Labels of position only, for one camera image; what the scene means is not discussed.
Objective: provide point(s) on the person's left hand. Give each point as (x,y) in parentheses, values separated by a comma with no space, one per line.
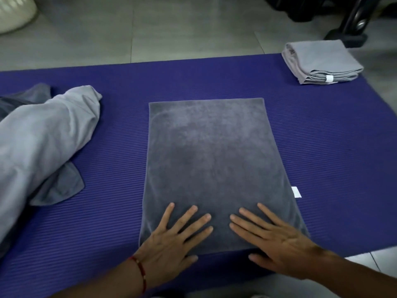
(164,257)

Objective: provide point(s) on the person's right hand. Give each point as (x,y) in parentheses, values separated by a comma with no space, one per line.
(288,251)

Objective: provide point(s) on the dark grey printed towel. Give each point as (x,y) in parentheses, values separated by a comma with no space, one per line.
(211,152)

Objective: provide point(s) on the purple ribbed mat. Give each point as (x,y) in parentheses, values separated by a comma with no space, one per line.
(325,136)

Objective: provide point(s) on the pile of dark grey towels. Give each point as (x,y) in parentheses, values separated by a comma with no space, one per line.
(59,186)

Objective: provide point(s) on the black weight stack machine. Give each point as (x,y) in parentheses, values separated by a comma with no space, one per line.
(347,37)

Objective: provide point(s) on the white perforated laundry basket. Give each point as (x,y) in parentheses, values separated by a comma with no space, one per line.
(15,12)

